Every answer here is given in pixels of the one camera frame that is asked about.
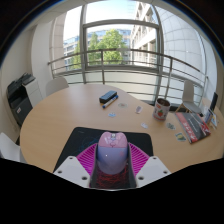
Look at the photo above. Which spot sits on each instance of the lilac and pink computer mouse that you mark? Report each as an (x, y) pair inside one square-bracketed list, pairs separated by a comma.
[(112, 153)]

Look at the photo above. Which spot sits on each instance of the strawberry print mug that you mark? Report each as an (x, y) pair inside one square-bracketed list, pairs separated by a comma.
[(161, 110)]

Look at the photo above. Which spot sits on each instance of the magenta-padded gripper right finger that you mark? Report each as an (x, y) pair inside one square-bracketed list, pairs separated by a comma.
[(151, 168)]

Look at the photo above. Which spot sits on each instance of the red cover magazine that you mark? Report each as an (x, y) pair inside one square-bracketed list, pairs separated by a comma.
[(193, 127)]

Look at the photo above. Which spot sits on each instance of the small round sticker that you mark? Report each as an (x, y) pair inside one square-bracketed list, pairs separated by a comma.
[(122, 105)]

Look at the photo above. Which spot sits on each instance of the green tree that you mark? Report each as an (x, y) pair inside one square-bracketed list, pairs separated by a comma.
[(110, 43)]

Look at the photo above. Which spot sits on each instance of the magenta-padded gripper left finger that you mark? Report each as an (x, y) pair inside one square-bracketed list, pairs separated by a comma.
[(71, 168)]

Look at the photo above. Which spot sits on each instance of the white chair wooden legs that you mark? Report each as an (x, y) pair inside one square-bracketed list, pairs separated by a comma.
[(9, 149)]

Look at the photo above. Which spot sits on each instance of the black mouse pad red print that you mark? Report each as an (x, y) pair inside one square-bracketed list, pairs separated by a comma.
[(83, 138)]

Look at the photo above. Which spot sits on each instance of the metal balcony railing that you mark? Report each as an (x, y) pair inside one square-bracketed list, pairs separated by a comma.
[(102, 68)]

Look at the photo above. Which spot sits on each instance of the black cylindrical speaker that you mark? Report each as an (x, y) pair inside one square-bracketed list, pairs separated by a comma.
[(213, 101)]

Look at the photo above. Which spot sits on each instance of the black whiteboard eraser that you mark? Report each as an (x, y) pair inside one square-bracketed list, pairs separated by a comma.
[(108, 96)]

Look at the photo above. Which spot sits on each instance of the blue marker pen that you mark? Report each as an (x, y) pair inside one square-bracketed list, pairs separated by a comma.
[(110, 101)]

